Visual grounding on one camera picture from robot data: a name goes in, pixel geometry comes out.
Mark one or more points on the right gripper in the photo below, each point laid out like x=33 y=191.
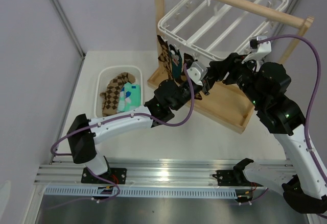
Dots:
x=232 y=64

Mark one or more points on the mint green sock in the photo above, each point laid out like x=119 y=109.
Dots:
x=130 y=97

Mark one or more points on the white plastic laundry basket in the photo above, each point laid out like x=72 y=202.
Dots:
x=106 y=75

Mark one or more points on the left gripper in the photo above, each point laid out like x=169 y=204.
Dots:
x=208 y=82

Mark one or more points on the aluminium mounting rail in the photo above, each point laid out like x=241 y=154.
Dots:
x=140 y=173

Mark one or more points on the brown checkered sock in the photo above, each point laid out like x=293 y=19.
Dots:
x=164 y=57
x=188 y=60

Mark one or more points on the christmas pattern sock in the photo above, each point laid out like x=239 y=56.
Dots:
x=176 y=63

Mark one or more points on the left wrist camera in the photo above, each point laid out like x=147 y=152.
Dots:
x=197 y=72

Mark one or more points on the beige checkered sock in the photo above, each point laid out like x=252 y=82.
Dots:
x=111 y=96

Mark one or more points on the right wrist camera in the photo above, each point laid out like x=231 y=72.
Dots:
x=260 y=47

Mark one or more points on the white plastic clip hanger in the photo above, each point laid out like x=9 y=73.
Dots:
x=211 y=28

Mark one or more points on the white slotted cable duct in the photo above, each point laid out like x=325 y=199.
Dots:
x=211 y=193

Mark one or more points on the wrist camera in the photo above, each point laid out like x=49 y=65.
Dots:
x=260 y=47
x=197 y=72

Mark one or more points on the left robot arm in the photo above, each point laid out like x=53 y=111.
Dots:
x=84 y=133

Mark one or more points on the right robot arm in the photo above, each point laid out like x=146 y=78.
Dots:
x=304 y=192

